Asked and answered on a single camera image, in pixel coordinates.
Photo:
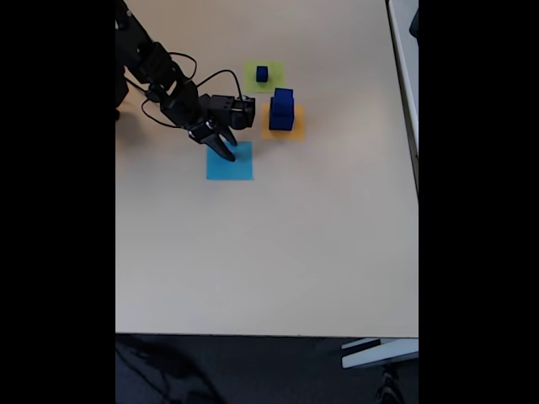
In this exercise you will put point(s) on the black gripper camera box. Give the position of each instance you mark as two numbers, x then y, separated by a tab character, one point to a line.
244	111

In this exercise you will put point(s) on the green paper square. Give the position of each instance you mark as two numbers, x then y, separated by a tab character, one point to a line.
275	80

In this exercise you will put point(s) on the dark object on adjacent table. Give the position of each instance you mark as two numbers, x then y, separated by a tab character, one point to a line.
415	25

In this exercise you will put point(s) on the blue paper square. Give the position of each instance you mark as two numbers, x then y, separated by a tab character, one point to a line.
240	168

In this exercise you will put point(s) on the white table foot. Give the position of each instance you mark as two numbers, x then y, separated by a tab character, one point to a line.
379	353

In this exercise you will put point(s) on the orange paper square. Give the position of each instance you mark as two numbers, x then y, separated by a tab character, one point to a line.
278	135

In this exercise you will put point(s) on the white adjacent table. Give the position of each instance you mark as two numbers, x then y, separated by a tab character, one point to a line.
406	50

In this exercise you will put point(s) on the largest blue cube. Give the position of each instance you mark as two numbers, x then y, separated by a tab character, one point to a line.
281	122

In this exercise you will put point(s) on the small blue cube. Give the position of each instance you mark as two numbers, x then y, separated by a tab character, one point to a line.
262	74

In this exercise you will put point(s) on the large blue cube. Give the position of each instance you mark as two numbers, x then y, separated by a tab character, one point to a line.
284	103

